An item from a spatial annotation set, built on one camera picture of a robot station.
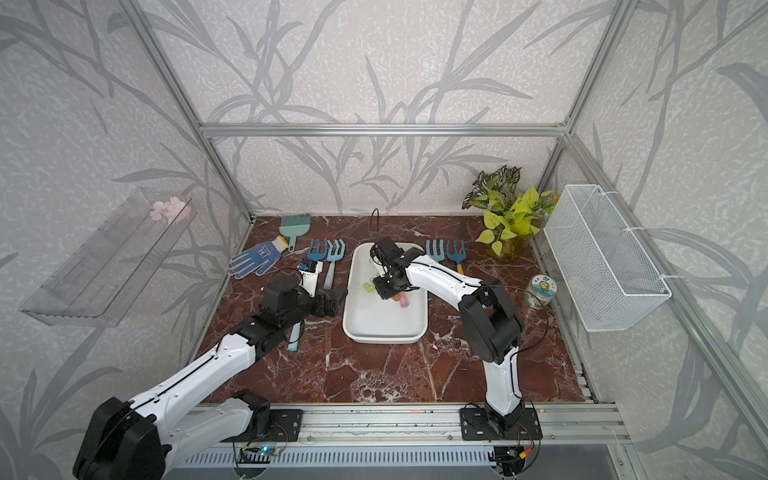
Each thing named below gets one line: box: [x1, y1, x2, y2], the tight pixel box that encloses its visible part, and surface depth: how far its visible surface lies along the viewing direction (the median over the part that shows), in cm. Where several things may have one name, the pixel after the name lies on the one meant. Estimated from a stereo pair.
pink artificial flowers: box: [149, 196, 192, 224], surface depth 78 cm
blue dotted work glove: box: [228, 235, 289, 280], surface depth 110 cm
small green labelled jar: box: [524, 274, 558, 310], surface depth 93 cm
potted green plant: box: [461, 165, 560, 262], surface depth 93 cm
